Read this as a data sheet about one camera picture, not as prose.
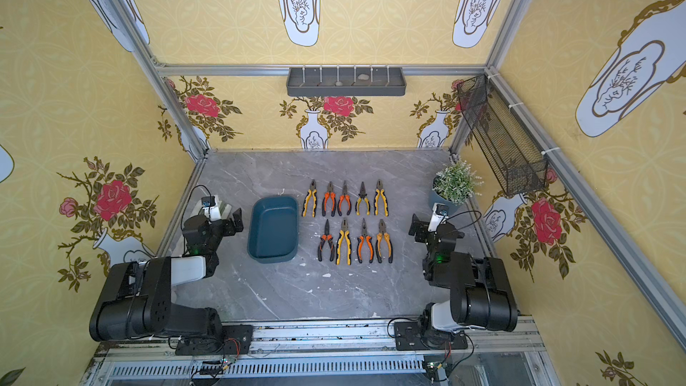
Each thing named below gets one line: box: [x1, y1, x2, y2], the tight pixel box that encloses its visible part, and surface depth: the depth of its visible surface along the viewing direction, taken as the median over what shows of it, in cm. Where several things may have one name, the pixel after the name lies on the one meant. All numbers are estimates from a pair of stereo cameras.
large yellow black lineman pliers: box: [375, 218, 394, 264], surface depth 94 cm
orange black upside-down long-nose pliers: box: [317, 218, 335, 262], surface depth 94 cm
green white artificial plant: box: [432, 159, 484, 205], surface depth 92 cm
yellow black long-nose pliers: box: [355, 181, 371, 217], surface depth 105 cm
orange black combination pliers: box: [357, 218, 375, 264], surface depth 94 cm
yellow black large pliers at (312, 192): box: [301, 178, 318, 218], surface depth 106 cm
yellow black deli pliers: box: [334, 217, 352, 267], surface depth 94 cm
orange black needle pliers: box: [321, 180, 337, 218], surface depth 105 cm
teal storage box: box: [247, 195, 298, 264], surface depth 96 cm
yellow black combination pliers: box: [373, 178, 390, 218], surface depth 105 cm
